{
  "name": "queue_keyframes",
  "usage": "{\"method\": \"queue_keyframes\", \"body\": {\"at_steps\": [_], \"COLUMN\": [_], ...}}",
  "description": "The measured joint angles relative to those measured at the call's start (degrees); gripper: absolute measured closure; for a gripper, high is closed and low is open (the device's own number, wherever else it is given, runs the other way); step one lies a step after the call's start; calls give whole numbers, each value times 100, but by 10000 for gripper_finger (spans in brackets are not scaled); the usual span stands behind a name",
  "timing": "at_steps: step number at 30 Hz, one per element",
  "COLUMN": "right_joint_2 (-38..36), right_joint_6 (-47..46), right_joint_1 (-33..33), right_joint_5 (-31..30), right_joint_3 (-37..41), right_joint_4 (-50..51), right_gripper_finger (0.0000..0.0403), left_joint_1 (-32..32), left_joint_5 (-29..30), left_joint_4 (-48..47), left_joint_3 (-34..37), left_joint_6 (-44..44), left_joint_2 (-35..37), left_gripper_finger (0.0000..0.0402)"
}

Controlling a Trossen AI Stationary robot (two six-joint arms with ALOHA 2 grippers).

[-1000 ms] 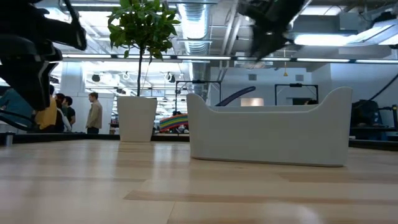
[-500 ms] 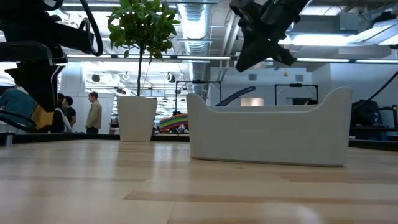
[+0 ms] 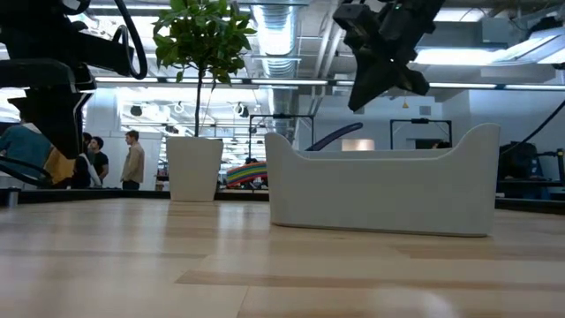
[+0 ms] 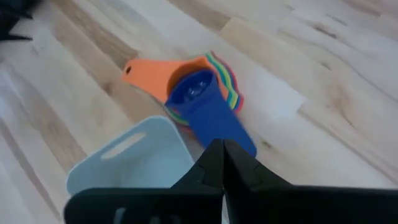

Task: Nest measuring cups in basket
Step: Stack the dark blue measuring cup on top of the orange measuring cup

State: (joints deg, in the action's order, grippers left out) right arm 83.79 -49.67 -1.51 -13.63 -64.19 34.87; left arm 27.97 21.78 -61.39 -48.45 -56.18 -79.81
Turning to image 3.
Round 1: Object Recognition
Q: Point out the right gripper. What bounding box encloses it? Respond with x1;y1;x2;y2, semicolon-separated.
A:
333;0;447;112

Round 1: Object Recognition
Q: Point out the grey plastic basket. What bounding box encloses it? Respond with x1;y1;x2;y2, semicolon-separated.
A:
264;122;501;239

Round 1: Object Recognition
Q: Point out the person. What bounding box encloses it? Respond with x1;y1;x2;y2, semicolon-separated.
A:
120;130;146;191
87;135;110;185
70;131;103;190
0;122;55;180

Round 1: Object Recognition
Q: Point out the green leafy plant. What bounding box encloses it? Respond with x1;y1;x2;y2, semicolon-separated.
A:
151;0;258;138

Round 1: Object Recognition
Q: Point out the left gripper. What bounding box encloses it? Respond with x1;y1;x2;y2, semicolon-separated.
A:
0;58;97;161

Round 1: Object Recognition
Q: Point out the white plant pot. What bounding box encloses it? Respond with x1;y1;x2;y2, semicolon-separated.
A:
166;135;225;203

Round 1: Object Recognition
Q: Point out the silver ventilation duct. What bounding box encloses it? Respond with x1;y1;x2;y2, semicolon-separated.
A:
250;0;302;133

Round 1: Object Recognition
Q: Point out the navy measuring cup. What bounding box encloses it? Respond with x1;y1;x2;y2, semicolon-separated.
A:
304;122;365;152

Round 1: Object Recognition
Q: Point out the black background rack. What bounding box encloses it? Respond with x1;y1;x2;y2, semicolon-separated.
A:
497;140;565;201

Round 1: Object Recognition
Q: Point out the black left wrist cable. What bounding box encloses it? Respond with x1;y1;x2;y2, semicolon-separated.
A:
61;0;149;81

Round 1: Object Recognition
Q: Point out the black power cable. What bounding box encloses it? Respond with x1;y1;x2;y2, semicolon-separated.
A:
501;99;565;156

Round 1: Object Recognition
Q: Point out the black aluminium table frame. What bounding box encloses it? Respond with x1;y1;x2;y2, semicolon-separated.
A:
0;187;565;216

